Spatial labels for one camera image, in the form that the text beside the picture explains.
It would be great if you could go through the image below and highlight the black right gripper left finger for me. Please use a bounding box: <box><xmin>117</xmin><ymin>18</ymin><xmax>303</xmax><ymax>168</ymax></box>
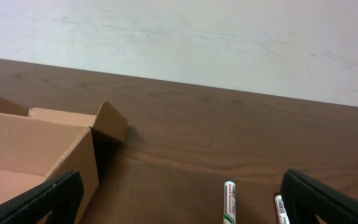
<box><xmin>0</xmin><ymin>170</ymin><xmax>84</xmax><ymax>224</ymax></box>

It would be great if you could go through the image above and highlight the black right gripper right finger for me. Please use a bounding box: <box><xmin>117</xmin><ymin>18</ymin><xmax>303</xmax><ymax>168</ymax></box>
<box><xmin>280</xmin><ymin>169</ymin><xmax>358</xmax><ymax>224</ymax></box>

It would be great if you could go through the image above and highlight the black whiteboard marker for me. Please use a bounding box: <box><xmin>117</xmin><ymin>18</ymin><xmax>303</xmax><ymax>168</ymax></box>
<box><xmin>274</xmin><ymin>195</ymin><xmax>290</xmax><ymax>224</ymax></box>

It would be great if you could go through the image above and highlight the blue whiteboard marker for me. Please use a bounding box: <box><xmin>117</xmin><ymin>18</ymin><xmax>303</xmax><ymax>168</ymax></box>
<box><xmin>223</xmin><ymin>180</ymin><xmax>237</xmax><ymax>224</ymax></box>

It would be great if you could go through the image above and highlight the open cardboard box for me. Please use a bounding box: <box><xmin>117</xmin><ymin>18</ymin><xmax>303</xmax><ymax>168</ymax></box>
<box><xmin>0</xmin><ymin>97</ymin><xmax>128</xmax><ymax>223</ymax></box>

